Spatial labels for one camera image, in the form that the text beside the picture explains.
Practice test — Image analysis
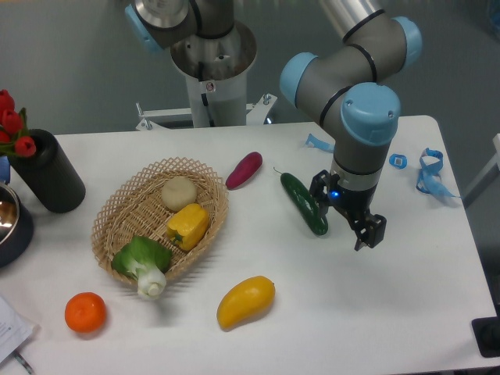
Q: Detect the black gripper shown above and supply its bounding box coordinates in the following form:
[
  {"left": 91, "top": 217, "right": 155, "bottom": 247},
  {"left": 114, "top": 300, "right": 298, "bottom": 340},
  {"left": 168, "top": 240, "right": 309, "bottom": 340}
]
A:
[{"left": 309, "top": 170, "right": 387, "bottom": 251}]

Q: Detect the yellow bell pepper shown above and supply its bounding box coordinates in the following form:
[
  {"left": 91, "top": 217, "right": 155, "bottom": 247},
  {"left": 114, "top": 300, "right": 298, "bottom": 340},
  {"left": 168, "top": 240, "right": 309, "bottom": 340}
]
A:
[{"left": 166, "top": 203, "right": 209, "bottom": 252}]

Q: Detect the tangled blue ribbon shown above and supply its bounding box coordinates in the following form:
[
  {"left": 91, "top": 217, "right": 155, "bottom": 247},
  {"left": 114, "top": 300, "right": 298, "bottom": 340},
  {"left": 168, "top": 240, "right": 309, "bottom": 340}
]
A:
[{"left": 416, "top": 148, "right": 459, "bottom": 198}]

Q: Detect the black cylindrical vase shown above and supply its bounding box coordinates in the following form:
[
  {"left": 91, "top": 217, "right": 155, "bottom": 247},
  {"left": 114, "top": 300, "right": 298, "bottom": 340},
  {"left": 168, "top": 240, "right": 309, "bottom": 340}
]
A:
[{"left": 9, "top": 129, "right": 86, "bottom": 213}]

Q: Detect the curved blue tape strip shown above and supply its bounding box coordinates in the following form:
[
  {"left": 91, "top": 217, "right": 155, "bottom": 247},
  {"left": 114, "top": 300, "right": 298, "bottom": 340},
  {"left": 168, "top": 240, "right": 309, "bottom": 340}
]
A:
[{"left": 304, "top": 134, "right": 334, "bottom": 153}]

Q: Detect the beige round bun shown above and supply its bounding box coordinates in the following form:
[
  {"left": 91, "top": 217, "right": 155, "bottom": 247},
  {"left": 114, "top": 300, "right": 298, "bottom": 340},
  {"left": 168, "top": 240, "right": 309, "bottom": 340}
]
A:
[{"left": 161, "top": 177, "right": 198, "bottom": 212}]

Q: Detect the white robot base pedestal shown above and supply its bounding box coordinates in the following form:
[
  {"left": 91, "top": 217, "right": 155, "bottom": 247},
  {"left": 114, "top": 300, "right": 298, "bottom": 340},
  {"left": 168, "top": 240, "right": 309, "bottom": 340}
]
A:
[{"left": 170, "top": 20, "right": 257, "bottom": 128}]

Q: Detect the black device at table edge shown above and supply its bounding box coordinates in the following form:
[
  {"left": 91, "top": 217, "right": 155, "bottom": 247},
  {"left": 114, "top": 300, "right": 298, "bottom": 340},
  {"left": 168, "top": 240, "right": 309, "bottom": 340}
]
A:
[{"left": 471, "top": 316, "right": 499, "bottom": 358}]

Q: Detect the green bok choy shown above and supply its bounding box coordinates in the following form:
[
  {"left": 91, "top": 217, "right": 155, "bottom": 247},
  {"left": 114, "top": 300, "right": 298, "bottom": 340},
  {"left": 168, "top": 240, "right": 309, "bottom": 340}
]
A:
[{"left": 111, "top": 236, "right": 173, "bottom": 299}]

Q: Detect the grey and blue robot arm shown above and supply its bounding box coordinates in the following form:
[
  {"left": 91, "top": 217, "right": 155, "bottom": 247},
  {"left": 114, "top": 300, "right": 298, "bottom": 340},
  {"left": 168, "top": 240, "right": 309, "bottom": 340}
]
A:
[{"left": 125, "top": 1, "right": 422, "bottom": 248}]

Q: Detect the pen with patterned barrel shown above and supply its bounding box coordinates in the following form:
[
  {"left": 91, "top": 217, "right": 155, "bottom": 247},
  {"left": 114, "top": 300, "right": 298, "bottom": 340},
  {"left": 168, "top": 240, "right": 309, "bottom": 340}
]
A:
[{"left": 12, "top": 351, "right": 34, "bottom": 375}]

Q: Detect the orange mandarin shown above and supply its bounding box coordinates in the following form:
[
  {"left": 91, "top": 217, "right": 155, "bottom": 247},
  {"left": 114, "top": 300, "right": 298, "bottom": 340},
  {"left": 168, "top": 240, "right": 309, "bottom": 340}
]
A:
[{"left": 64, "top": 292, "right": 107, "bottom": 334}]

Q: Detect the red tulip bouquet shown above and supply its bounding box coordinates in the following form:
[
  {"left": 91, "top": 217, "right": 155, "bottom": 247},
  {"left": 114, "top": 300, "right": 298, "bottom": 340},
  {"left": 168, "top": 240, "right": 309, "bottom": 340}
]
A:
[{"left": 1, "top": 89, "right": 37, "bottom": 158}]

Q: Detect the woven wicker basket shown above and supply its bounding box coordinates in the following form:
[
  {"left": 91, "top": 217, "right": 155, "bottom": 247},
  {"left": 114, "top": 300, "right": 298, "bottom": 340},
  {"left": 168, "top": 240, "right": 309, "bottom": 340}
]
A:
[{"left": 91, "top": 157, "right": 229, "bottom": 286}]

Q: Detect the white paper sheet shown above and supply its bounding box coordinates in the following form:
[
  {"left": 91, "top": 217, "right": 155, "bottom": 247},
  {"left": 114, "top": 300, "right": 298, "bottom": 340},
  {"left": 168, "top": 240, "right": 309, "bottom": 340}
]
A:
[{"left": 1, "top": 296, "right": 38, "bottom": 362}]

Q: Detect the purple sweet potato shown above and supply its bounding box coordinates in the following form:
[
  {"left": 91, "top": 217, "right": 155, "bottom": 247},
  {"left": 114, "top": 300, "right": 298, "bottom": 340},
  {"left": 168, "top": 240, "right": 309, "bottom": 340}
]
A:
[{"left": 226, "top": 152, "right": 263, "bottom": 190}]

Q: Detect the yellow mango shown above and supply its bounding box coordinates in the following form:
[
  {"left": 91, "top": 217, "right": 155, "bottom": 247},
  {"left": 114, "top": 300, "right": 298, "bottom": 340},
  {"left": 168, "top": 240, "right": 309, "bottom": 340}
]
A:
[{"left": 216, "top": 276, "right": 276, "bottom": 330}]

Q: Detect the green cucumber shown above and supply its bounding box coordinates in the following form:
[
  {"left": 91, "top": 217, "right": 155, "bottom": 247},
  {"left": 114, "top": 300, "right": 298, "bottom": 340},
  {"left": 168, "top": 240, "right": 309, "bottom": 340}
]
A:
[{"left": 273, "top": 168, "right": 329, "bottom": 236}]

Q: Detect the dark metal bowl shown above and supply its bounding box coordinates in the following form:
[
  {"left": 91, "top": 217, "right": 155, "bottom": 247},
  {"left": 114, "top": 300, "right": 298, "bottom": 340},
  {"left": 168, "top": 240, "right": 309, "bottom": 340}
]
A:
[{"left": 0, "top": 183, "right": 34, "bottom": 268}]

